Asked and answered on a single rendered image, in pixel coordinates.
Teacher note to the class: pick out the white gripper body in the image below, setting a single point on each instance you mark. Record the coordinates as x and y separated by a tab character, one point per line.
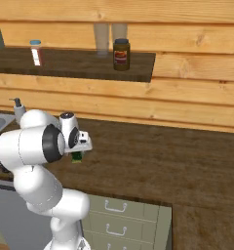
84	147

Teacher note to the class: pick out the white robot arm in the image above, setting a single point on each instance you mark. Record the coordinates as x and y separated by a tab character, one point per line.
24	146

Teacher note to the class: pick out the green sponge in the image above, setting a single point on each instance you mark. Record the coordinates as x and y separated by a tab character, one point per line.
77	157

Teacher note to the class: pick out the grey soap dispenser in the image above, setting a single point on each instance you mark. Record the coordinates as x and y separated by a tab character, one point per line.
19	110

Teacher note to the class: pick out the dark wooden shelf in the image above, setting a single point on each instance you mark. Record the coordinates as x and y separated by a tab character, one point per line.
76	65

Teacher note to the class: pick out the pale green drawer front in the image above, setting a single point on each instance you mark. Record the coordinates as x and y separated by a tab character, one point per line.
138	229
135	245
138	210

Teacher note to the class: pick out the grey dishwasher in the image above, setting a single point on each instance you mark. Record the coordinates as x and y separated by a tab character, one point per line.
11	215

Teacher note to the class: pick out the dark jar with red label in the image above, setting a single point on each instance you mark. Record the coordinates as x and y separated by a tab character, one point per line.
121	55

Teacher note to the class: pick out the blue-lidded spice jar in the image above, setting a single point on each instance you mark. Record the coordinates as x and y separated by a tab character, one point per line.
36	53

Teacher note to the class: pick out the clear drinking glass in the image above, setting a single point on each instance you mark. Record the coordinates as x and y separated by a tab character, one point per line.
101	37
119	31

